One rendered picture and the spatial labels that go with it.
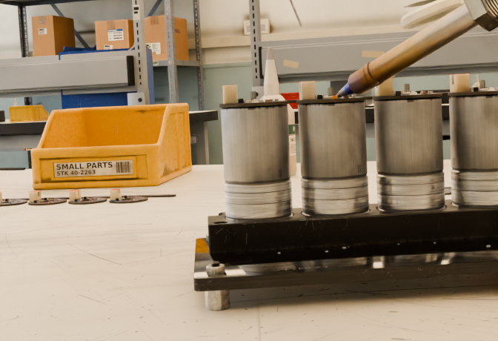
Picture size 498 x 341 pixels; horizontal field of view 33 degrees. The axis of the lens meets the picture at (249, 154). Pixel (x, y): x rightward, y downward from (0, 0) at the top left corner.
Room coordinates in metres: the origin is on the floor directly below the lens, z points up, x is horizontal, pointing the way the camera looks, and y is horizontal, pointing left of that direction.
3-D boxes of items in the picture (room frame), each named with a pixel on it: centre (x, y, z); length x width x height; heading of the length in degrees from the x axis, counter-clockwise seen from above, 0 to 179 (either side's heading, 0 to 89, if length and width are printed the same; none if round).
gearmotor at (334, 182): (0.30, -0.03, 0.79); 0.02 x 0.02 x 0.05
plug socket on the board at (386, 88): (0.30, -0.05, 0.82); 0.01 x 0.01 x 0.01; 3
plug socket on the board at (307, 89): (0.30, -0.02, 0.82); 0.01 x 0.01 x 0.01; 3
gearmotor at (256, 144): (0.30, 0.00, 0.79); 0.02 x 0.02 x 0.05
